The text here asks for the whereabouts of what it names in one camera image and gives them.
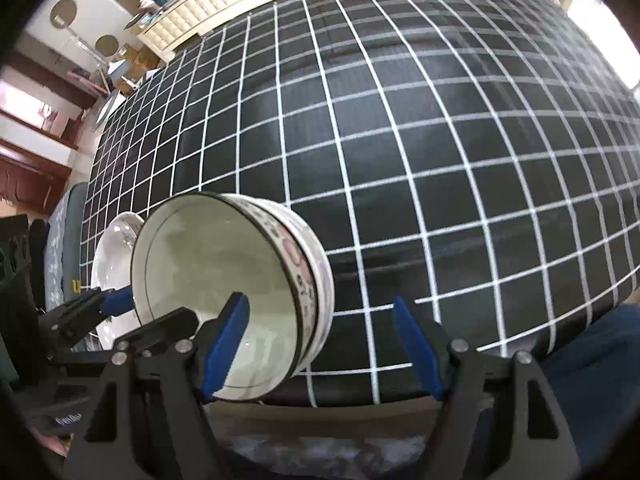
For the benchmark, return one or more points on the left hand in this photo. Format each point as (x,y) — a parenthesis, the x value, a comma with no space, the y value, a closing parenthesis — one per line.
(53,443)

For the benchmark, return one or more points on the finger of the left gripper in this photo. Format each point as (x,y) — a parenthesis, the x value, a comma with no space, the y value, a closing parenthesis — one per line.
(156,336)
(117,302)

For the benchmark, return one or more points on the white mop bucket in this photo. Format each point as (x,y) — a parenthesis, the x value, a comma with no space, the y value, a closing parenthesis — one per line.
(114,100)

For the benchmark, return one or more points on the small floral cream bowl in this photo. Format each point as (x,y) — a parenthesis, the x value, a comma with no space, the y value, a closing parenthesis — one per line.
(197,249)

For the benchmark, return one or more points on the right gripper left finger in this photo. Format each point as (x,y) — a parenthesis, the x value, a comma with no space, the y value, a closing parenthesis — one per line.
(145,419)

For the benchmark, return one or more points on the white ceramic bowl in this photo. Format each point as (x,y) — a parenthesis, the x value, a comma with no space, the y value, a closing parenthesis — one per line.
(319,266)

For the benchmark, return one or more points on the grey sofa with cover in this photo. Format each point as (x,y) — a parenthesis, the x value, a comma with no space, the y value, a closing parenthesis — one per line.
(61,273)

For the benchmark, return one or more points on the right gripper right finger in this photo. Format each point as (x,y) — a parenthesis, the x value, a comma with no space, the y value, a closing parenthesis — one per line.
(505,403)

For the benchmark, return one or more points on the black white grid tablecloth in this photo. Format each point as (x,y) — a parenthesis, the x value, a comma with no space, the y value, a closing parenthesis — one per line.
(479,157)

